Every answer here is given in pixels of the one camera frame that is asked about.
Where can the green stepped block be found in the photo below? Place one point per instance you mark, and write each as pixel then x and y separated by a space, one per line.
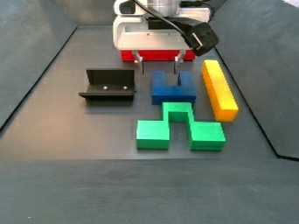
pixel 204 136

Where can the red puzzle base board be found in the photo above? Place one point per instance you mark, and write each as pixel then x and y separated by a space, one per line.
pixel 150 55

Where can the yellow long bar block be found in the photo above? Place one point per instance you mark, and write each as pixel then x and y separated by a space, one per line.
pixel 224 103

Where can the black L-shaped fixture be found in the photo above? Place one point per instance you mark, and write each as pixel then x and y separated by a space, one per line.
pixel 110 84

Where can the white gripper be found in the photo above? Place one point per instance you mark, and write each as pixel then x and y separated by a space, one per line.
pixel 133 35

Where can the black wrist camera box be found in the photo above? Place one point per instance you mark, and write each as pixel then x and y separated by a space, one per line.
pixel 197 33

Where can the blue U-shaped block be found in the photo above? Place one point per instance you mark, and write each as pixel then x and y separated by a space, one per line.
pixel 184 92

